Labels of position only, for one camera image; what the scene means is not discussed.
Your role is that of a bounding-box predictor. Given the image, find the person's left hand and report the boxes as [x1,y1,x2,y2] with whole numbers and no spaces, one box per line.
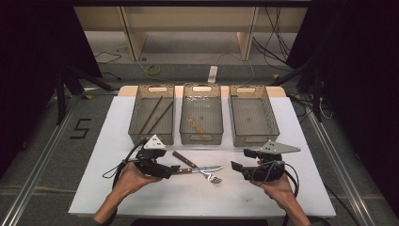
[116,161,164,198]

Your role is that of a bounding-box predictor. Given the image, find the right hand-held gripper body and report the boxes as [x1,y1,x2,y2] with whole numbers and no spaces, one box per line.
[244,139,302,184]

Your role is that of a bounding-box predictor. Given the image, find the yellow-green tape roll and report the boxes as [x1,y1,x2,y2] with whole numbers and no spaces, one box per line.
[146,64,162,76]

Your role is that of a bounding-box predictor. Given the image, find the hand-held gripper black cable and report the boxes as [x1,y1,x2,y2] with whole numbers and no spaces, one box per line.
[102,139,149,189]
[250,159,301,226]

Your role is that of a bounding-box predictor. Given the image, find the black metal stand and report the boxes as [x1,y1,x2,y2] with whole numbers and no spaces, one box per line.
[269,59,324,122]
[56,64,114,126]

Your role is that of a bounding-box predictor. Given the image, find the left hand-held gripper black cable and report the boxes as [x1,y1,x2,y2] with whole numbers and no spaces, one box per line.
[102,139,149,189]

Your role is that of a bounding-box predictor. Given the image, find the grey translucent plastic basket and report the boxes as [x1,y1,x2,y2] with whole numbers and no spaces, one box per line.
[179,82,224,146]
[127,84,176,146]
[228,84,280,148]

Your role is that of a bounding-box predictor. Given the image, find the white table sheet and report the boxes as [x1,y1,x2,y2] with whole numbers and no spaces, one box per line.
[68,95,337,218]

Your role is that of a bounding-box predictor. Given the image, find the thin black floor cable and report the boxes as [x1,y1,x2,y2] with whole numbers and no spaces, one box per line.
[93,51,122,65]

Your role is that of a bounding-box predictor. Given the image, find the light wooden shelf unit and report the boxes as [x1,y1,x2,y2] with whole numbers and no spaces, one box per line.
[73,7,309,62]

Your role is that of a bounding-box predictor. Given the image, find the wooden-handled table knife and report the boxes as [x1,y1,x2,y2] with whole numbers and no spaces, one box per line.
[178,165,224,175]

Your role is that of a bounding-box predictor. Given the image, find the wooden spoon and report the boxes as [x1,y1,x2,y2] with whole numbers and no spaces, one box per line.
[186,115,207,135]

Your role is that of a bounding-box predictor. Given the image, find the bundle of black cables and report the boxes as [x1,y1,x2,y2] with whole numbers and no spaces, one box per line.
[252,7,293,72]

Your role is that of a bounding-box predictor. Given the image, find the white power strip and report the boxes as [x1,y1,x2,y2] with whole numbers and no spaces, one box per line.
[207,65,218,85]

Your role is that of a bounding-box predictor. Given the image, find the metal floor rail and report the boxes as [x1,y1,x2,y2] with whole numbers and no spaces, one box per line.
[0,100,79,226]
[305,106,377,226]

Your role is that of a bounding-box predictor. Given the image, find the thin white cable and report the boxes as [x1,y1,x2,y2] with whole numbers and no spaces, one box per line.
[215,51,255,86]

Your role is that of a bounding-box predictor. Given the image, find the right hand-held gripper black cable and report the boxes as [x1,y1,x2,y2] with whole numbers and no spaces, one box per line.
[250,159,301,226]

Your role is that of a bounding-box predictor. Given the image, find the dark brown chopstick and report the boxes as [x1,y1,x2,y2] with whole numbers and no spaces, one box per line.
[138,95,164,135]
[147,101,174,135]

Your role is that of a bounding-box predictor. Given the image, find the wooden-handled metal fork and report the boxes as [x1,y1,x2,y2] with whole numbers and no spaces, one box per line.
[171,150,223,185]

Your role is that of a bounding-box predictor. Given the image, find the person's right hand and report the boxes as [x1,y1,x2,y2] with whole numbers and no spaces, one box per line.
[249,176,295,205]

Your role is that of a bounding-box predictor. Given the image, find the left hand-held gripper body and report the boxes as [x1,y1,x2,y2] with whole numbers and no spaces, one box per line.
[135,134,173,180]

